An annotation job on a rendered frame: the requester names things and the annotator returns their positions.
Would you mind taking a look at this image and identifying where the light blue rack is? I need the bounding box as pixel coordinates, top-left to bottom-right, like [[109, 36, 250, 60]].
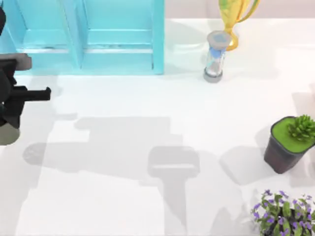
[[0, 0, 165, 76]]

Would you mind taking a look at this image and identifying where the green succulent in dark pot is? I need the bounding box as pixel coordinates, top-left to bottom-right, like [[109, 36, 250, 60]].
[[263, 115, 315, 175]]

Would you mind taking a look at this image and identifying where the pale grey rounded box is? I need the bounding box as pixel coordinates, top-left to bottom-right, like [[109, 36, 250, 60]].
[[0, 125, 20, 146]]

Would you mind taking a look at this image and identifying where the gold trophy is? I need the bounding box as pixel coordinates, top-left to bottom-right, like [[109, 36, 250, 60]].
[[219, 0, 260, 52]]

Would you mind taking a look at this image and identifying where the grey hourglass with blue sand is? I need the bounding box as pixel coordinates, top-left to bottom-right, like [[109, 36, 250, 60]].
[[203, 30, 233, 84]]

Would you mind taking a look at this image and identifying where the purple flowering potted plant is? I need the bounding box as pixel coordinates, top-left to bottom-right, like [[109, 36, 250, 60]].
[[251, 189, 315, 236]]

